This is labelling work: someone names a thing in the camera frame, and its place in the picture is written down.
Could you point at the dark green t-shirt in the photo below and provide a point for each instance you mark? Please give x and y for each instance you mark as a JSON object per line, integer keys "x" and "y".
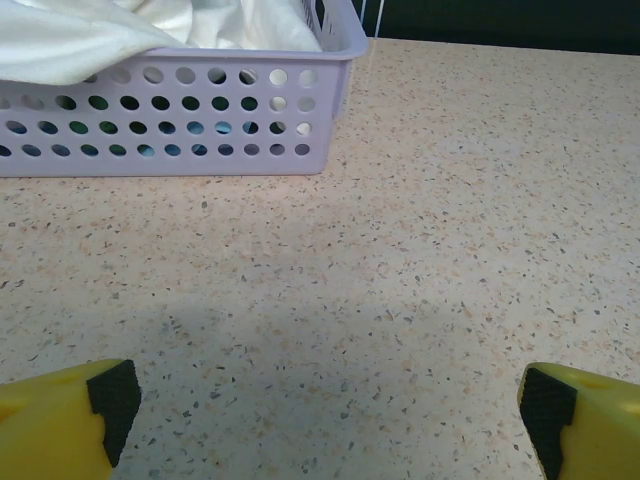
{"x": 160, "y": 103}

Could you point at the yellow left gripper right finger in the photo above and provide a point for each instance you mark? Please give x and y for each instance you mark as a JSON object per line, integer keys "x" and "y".
{"x": 600, "y": 430}

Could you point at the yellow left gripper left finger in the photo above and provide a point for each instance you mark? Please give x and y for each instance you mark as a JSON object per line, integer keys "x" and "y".
{"x": 45, "y": 425}

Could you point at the lavender perforated plastic basket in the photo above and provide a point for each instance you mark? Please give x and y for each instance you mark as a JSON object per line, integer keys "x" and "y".
{"x": 332, "y": 110}

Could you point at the light blue t-shirt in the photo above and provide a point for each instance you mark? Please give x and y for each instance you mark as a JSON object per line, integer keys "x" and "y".
{"x": 223, "y": 127}

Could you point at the white printed t-shirt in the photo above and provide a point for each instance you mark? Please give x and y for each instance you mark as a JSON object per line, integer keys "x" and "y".
{"x": 75, "y": 40}

